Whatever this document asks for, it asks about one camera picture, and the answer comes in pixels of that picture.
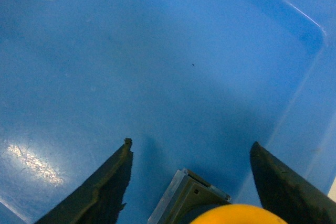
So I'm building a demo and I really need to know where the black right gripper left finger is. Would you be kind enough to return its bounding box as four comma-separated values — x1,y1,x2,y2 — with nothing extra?
36,138,133,223

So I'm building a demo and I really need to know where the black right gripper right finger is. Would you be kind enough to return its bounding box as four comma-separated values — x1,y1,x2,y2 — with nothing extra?
250,142,335,223

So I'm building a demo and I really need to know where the yellow mushroom push button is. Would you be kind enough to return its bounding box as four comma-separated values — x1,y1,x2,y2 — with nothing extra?
147,168,289,224

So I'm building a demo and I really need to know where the blue plastic tray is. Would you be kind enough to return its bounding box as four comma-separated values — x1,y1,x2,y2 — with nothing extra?
1,0,335,223

